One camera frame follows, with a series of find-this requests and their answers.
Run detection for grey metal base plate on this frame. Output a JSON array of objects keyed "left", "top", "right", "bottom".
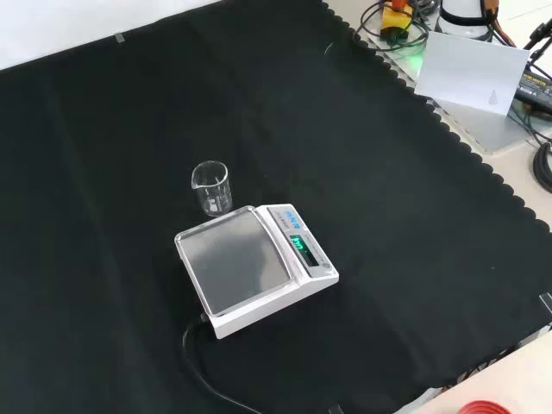
[{"left": 353, "top": 23, "right": 552, "bottom": 154}]

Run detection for yellow stop button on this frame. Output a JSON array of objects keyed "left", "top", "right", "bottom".
[{"left": 379, "top": 0, "right": 414, "bottom": 41}]

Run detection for black scalloped bench cloth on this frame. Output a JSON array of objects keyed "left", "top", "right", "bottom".
[{"left": 0, "top": 0, "right": 552, "bottom": 414}]

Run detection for black cable loop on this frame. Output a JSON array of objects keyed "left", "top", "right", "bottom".
[{"left": 354, "top": 0, "right": 432, "bottom": 51}]

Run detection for orange cable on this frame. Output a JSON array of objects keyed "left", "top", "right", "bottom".
[{"left": 486, "top": 0, "right": 518, "bottom": 48}]

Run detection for clear glass beaker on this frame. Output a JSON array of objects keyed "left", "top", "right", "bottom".
[{"left": 191, "top": 160, "right": 235, "bottom": 217}]

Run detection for pale white board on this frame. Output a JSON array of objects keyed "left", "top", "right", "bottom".
[{"left": 413, "top": 29, "right": 531, "bottom": 117}]

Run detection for black balance power cable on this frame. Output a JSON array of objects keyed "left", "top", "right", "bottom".
[{"left": 180, "top": 312, "right": 281, "bottom": 414}]

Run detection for black power adapter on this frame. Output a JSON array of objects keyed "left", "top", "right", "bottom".
[{"left": 515, "top": 71, "right": 552, "bottom": 114}]

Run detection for white electronic balance steel pan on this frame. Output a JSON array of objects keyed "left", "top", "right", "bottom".
[{"left": 173, "top": 202, "right": 341, "bottom": 341}]

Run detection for black tripod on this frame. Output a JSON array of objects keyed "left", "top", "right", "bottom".
[{"left": 523, "top": 12, "right": 552, "bottom": 81}]

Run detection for red round object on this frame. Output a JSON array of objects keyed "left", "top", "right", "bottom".
[{"left": 457, "top": 399, "right": 521, "bottom": 414}]

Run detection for thick black cable bundle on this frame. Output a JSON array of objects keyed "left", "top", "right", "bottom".
[{"left": 531, "top": 141, "right": 552, "bottom": 193}]

